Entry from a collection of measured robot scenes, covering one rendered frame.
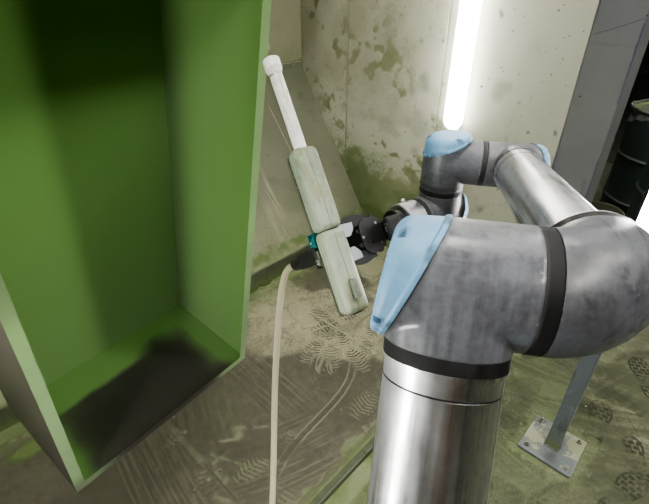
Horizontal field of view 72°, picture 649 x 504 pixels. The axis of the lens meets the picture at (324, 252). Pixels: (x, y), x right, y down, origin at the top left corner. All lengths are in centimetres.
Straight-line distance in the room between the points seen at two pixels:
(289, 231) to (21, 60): 189
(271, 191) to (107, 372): 150
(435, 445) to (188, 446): 161
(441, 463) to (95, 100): 107
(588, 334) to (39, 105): 108
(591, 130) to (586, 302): 197
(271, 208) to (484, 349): 236
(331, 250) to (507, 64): 179
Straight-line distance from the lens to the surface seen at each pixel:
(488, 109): 249
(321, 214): 79
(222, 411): 204
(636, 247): 46
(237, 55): 108
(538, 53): 238
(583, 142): 237
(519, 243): 40
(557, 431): 205
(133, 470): 197
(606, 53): 230
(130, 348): 169
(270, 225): 266
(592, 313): 40
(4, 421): 227
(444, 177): 95
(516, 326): 40
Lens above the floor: 161
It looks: 32 degrees down
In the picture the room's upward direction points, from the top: straight up
